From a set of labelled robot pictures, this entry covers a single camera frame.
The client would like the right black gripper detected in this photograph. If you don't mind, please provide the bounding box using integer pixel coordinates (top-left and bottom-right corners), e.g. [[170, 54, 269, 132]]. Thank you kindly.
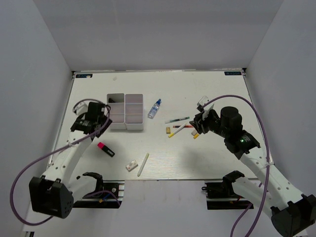
[[189, 109, 230, 138]]

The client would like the pink cap black highlighter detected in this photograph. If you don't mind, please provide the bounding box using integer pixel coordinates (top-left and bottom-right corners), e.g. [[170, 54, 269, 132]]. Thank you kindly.
[[97, 142, 115, 157]]

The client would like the white marker yellow cap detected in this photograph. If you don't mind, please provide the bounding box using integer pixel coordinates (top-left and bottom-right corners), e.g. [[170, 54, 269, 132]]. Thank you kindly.
[[168, 123, 187, 138]]

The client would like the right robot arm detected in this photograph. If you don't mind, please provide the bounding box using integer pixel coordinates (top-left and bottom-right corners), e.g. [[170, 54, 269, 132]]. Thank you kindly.
[[190, 105, 316, 237]]

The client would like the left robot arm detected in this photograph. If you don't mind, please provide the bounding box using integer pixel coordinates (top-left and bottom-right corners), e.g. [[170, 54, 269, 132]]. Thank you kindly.
[[29, 102, 112, 219]]

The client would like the left white divided organizer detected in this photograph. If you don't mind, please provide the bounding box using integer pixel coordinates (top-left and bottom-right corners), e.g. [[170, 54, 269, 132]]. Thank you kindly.
[[107, 93, 126, 130]]

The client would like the white divided organizer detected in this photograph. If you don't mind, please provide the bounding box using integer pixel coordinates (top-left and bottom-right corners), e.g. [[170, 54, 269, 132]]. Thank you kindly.
[[125, 94, 144, 131], [107, 93, 126, 130]]

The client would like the right white divided organizer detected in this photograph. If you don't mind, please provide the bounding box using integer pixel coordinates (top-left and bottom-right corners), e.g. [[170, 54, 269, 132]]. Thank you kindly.
[[125, 94, 144, 131]]

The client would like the green gel pen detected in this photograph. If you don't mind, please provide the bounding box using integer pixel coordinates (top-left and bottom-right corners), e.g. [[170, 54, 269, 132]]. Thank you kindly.
[[164, 117, 190, 124]]

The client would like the red pen orange cap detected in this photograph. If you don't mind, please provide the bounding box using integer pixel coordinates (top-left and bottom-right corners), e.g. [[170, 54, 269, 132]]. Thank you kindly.
[[173, 125, 193, 128]]

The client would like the dark corner label left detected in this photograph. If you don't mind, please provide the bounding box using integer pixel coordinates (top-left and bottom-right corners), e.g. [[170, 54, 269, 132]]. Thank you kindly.
[[76, 74, 93, 79]]

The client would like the dark corner label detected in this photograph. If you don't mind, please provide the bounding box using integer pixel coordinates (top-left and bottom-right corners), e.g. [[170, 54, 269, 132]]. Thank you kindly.
[[224, 71, 242, 76], [76, 74, 93, 79]]

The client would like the dark corner label right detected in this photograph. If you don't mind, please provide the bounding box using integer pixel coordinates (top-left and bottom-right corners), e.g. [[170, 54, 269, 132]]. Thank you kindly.
[[224, 71, 242, 76]]

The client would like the blue cap spray bottle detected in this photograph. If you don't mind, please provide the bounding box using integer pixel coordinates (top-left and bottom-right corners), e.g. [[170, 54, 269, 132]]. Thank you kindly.
[[147, 99, 161, 119]]

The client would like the white correction tape dispenser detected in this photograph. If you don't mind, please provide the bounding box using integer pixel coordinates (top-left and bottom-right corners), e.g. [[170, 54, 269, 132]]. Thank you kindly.
[[126, 160, 138, 172]]

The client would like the pale yellow pen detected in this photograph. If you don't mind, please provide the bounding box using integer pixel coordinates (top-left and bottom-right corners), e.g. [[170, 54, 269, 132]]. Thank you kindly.
[[137, 153, 150, 177]]

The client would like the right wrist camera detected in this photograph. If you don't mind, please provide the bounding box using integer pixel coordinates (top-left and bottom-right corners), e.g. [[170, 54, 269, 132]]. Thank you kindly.
[[197, 96, 214, 120]]

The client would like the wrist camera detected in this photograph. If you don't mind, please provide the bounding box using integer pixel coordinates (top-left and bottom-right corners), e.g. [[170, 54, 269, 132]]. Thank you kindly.
[[197, 96, 214, 120], [72, 102, 88, 116]]

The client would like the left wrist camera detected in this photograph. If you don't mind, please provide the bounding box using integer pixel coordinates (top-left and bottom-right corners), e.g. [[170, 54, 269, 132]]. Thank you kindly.
[[72, 102, 88, 116]]

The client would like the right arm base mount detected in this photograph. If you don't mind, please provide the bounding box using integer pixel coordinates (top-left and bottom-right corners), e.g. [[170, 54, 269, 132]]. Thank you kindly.
[[201, 182, 254, 210]]

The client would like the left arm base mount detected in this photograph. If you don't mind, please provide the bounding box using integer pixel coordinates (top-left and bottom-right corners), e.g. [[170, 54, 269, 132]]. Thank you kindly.
[[74, 181, 125, 209]]

